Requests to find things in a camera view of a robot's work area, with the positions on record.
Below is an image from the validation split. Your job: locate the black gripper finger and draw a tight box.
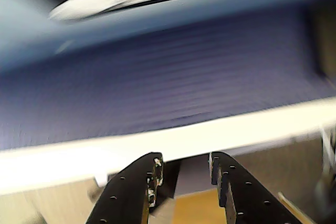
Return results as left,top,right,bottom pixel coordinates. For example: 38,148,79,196
88,152,164,224
209,151,302,224

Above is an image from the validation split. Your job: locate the light blue play kitchen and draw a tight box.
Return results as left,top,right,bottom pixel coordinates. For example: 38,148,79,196
0,0,336,74

